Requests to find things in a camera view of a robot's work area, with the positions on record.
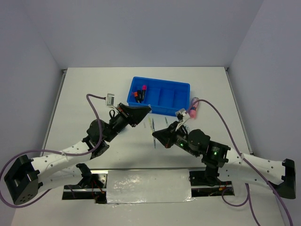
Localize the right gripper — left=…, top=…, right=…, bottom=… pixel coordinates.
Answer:
left=152, top=120, right=199, bottom=157

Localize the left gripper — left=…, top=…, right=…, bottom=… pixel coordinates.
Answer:
left=104, top=103, right=151, bottom=142

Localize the yellow pen refill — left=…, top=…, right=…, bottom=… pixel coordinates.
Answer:
left=148, top=117, right=153, bottom=133

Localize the blue pen refill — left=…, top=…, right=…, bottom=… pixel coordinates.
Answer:
left=152, top=119, right=156, bottom=149

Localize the orange cap black highlighter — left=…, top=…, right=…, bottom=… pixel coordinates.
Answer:
left=134, top=92, right=140, bottom=103

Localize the blue cap black highlighter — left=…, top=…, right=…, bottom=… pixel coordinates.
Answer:
left=137, top=90, right=143, bottom=103

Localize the pink cap black highlighter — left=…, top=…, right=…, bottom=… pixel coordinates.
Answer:
left=141, top=85, right=147, bottom=102

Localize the blue jar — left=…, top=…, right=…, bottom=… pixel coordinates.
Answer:
left=183, top=124, right=190, bottom=133

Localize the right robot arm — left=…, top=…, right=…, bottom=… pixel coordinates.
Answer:
left=152, top=121, right=296, bottom=199

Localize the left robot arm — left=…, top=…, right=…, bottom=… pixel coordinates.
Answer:
left=4, top=103, right=151, bottom=206

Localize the blue compartment tray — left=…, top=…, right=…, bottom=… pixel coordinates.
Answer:
left=127, top=77, right=190, bottom=116

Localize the pink glue bottle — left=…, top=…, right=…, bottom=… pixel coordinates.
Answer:
left=189, top=97, right=199, bottom=119

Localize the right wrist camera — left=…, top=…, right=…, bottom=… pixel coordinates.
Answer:
left=175, top=108, right=190, bottom=130

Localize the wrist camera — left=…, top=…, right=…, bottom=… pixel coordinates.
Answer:
left=105, top=93, right=115, bottom=108
left=175, top=108, right=190, bottom=130

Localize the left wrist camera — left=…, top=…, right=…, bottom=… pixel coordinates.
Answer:
left=105, top=93, right=115, bottom=108

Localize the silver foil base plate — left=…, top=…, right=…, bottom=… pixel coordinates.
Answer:
left=106, top=169, right=193, bottom=204

